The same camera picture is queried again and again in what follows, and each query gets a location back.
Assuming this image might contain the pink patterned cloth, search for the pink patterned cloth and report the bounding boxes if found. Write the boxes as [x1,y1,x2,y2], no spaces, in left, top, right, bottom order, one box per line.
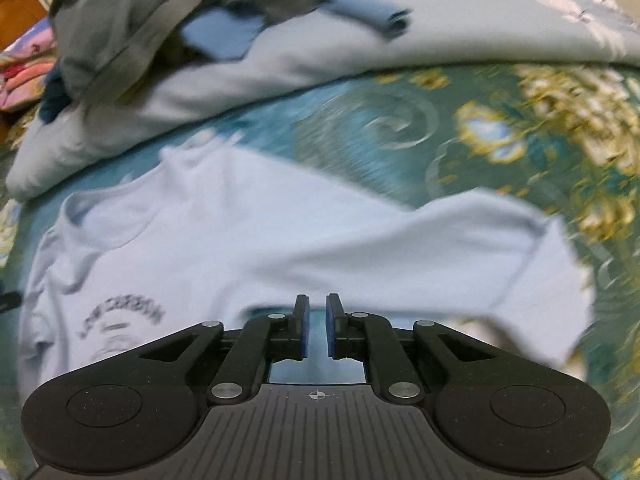
[0,16,63,112]

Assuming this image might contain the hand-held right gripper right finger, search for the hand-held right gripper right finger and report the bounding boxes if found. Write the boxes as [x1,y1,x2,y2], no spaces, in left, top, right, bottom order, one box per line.
[325,293,497,406]

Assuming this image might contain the grey green garment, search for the grey green garment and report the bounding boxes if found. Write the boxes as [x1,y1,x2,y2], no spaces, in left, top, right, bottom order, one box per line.
[49,0,326,106]

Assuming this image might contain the light blue printed t-shirt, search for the light blue printed t-shirt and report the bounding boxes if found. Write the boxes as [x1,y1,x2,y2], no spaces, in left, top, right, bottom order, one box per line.
[18,132,596,391]

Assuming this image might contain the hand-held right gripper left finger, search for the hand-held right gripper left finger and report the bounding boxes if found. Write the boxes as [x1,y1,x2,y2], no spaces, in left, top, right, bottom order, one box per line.
[139,294,311,405]

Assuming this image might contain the teal floral bed sheet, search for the teal floral bed sheet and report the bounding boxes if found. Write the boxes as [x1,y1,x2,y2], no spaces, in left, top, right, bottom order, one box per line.
[0,62,640,480]

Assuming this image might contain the light blue floral quilt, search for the light blue floral quilt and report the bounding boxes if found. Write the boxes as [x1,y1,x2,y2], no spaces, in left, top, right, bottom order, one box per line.
[6,0,640,201]

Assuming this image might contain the blue garment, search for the blue garment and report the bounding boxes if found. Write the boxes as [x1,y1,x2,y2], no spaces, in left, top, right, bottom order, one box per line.
[181,0,413,61]

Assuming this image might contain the brown wooden headboard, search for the brown wooden headboard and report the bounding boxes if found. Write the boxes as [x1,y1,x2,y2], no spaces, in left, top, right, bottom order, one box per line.
[0,0,47,53]

